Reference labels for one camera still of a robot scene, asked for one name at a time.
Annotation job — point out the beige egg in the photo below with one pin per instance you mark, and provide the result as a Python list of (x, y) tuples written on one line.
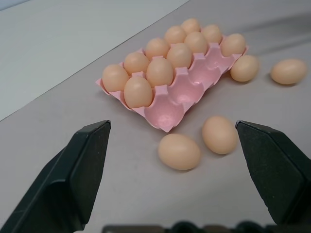
[(179, 151), (115, 77), (157, 47), (233, 44), (195, 42), (159, 71), (244, 68), (219, 135), (288, 71), (136, 62), (212, 34), (179, 55), (138, 92), (175, 35), (191, 25)]

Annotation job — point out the pink plastic egg tray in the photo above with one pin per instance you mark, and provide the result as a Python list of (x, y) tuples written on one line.
[(181, 94)]

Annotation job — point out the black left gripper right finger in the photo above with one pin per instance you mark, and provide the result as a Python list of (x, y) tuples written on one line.
[(274, 170)]

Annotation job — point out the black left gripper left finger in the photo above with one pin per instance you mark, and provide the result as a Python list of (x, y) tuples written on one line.
[(60, 179)]

